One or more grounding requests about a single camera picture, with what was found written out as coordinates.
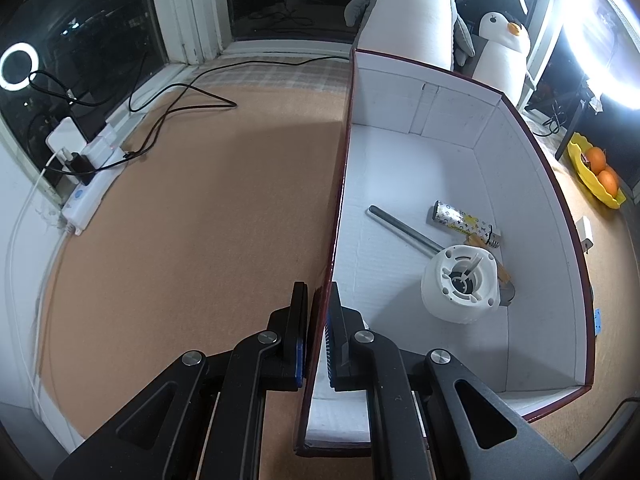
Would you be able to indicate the white grey penguin plush toy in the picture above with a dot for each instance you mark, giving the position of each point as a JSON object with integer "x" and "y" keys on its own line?
{"x": 500, "y": 60}
{"x": 415, "y": 15}

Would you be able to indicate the white window mullion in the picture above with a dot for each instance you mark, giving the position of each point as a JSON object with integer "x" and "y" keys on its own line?
{"x": 540, "y": 35}
{"x": 190, "y": 10}

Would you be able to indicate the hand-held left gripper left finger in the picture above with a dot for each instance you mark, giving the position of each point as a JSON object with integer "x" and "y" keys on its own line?
{"x": 299, "y": 360}

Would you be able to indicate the white patterned lighter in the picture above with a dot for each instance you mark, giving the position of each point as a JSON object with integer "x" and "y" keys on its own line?
{"x": 460, "y": 220}

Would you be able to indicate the plaid cloth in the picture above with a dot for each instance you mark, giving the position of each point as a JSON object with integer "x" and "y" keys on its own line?
{"x": 300, "y": 80}

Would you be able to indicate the white charger block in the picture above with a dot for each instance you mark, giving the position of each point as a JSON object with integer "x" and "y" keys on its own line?
{"x": 65, "y": 135}

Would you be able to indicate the small tan object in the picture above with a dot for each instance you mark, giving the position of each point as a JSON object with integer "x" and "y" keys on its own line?
{"x": 503, "y": 272}

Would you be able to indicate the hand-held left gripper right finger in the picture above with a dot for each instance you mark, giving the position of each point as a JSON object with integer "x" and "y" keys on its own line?
{"x": 328, "y": 355}

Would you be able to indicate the white wall charger adapter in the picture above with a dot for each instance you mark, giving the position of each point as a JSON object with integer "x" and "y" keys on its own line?
{"x": 584, "y": 230}

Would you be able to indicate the white plug-in device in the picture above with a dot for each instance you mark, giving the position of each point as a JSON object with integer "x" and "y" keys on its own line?
{"x": 450, "y": 300}

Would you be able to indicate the black stand pole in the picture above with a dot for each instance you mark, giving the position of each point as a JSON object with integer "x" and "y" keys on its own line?
{"x": 572, "y": 125}

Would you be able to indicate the black plug adapter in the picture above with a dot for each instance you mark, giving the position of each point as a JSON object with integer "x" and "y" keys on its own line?
{"x": 81, "y": 167}

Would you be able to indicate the yellow leaf-shaped tray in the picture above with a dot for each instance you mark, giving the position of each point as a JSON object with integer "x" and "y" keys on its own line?
{"x": 597, "y": 187}

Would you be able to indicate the orange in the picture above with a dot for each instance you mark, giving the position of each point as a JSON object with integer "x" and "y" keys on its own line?
{"x": 607, "y": 182}
{"x": 596, "y": 159}

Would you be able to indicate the grey metal rod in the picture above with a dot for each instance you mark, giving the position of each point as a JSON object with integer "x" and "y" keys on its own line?
{"x": 400, "y": 227}

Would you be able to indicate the red cardboard box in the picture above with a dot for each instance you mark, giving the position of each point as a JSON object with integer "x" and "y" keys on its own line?
{"x": 400, "y": 160}

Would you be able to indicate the white power strip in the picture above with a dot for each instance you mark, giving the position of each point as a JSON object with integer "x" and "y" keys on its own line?
{"x": 82, "y": 205}

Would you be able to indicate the tan felt blanket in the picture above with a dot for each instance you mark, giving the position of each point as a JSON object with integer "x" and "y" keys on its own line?
{"x": 200, "y": 235}

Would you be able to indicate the blue phone stand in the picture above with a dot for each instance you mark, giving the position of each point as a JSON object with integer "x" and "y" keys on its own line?
{"x": 598, "y": 321}

